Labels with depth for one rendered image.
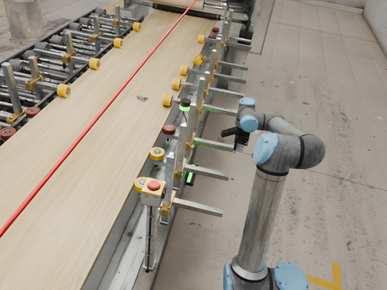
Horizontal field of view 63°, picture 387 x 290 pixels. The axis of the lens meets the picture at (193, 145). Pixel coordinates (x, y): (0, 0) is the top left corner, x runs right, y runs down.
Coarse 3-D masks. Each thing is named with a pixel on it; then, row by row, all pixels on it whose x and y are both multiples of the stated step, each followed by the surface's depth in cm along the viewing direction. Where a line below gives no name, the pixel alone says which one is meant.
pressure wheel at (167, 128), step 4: (164, 124) 196; (168, 124) 197; (172, 124) 197; (164, 128) 193; (168, 128) 194; (172, 128) 194; (164, 132) 194; (168, 132) 193; (172, 132) 194; (168, 140) 201
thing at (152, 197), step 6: (150, 180) 114; (156, 180) 114; (144, 186) 111; (162, 186) 112; (144, 192) 110; (150, 192) 109; (156, 192) 110; (144, 198) 111; (150, 198) 111; (156, 198) 110; (144, 204) 113; (150, 204) 113; (156, 204) 112
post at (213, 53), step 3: (213, 51) 233; (216, 51) 232; (213, 54) 234; (216, 54) 235; (213, 57) 235; (210, 60) 237; (213, 60) 237; (210, 63) 239; (213, 63) 238; (210, 66) 240; (213, 66) 240; (210, 69) 241; (213, 69) 241; (210, 72) 243; (210, 84) 249; (207, 96) 256; (207, 99) 257; (207, 102) 259
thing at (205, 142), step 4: (164, 136) 198; (168, 136) 197; (172, 136) 197; (176, 136) 196; (196, 140) 195; (200, 140) 195; (204, 140) 196; (208, 140) 196; (204, 144) 196; (208, 144) 195; (212, 144) 195; (216, 144) 194; (220, 144) 195; (224, 144) 195; (228, 144) 195; (220, 148) 195; (224, 148) 195; (228, 148) 194; (232, 148) 193
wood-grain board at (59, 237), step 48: (144, 48) 286; (192, 48) 300; (96, 96) 214; (144, 96) 221; (48, 144) 170; (96, 144) 175; (144, 144) 180; (0, 192) 141; (48, 192) 145; (96, 192) 148; (0, 240) 123; (48, 240) 126; (96, 240) 128; (0, 288) 109; (48, 288) 111
